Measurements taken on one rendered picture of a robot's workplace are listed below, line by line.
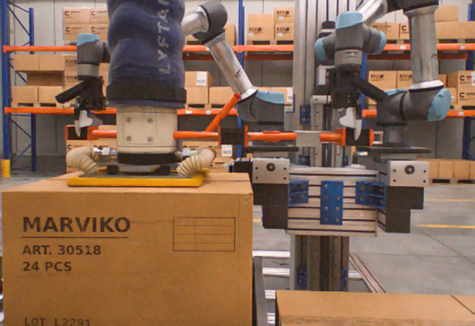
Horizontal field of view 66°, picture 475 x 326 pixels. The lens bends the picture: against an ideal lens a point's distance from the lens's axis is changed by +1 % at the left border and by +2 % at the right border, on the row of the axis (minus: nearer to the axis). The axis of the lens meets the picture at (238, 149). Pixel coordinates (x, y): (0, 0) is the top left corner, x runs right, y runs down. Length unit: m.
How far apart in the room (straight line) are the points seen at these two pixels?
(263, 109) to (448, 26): 8.06
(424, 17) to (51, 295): 1.43
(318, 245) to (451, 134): 9.06
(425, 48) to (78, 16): 8.50
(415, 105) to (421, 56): 0.18
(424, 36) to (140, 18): 0.98
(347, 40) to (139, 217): 0.73
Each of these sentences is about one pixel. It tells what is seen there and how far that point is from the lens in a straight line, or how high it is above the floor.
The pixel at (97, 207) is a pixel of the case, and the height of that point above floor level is 0.91.
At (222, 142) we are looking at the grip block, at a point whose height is 1.06.
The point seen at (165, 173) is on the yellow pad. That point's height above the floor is 0.98.
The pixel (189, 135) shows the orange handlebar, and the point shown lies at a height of 1.08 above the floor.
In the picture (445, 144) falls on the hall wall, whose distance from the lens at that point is 10.51.
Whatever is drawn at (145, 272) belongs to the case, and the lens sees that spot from 0.95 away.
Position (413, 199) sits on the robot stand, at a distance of 1.50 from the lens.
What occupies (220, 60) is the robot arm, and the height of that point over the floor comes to 1.39.
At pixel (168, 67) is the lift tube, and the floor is 1.26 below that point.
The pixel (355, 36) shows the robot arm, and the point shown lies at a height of 1.36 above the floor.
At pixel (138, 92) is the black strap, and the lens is 0.98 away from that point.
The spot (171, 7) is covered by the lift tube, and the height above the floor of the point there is 1.43.
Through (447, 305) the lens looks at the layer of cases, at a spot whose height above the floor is 0.54.
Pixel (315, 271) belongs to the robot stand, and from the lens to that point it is 1.69.
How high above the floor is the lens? 1.09
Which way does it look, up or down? 3 degrees down
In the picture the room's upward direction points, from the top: 1 degrees clockwise
